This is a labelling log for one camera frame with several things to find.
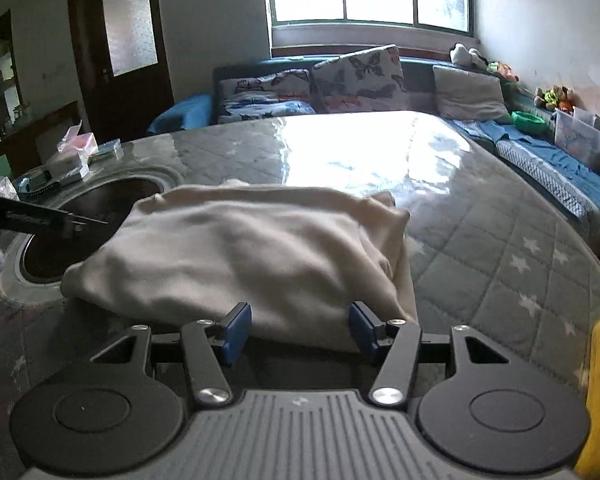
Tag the dark wooden sideboard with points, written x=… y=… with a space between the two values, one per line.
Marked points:
x=55 y=125

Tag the clear storage box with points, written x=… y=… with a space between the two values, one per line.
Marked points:
x=580 y=137

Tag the cream sweatshirt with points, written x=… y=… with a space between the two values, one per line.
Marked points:
x=255 y=250

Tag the round black table insert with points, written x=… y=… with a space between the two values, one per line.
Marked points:
x=55 y=255

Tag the green yellow plush toys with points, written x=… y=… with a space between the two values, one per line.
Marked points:
x=555 y=97

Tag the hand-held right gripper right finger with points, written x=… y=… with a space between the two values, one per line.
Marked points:
x=364 y=332

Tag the upright butterfly print pillow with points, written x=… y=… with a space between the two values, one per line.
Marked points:
x=360 y=80

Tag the green bowl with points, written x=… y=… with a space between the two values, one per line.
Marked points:
x=530 y=122

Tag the orange green plush toy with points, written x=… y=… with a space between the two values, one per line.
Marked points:
x=502 y=71

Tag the dark wooden shelf cabinet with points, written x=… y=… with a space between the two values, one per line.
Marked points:
x=0 y=75

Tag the dark blue sofa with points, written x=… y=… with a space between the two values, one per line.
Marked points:
x=420 y=72

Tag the glass jars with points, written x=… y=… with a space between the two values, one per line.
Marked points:
x=22 y=112

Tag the blue cushion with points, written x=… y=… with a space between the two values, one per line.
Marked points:
x=180 y=115

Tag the grey pillow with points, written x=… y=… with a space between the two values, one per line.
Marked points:
x=470 y=95

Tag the flat butterfly print pillow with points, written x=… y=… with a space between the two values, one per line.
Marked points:
x=265 y=100

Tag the pink tissue box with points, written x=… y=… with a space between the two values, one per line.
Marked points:
x=72 y=160

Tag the dark wooden door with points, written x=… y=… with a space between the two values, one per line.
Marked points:
x=130 y=90

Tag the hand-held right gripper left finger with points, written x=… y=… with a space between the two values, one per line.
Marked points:
x=236 y=332

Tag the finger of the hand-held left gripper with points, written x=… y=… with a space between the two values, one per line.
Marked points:
x=85 y=221

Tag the panda plush toy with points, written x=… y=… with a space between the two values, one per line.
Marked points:
x=467 y=55

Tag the blue sofa blanket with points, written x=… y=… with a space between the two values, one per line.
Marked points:
x=555 y=175

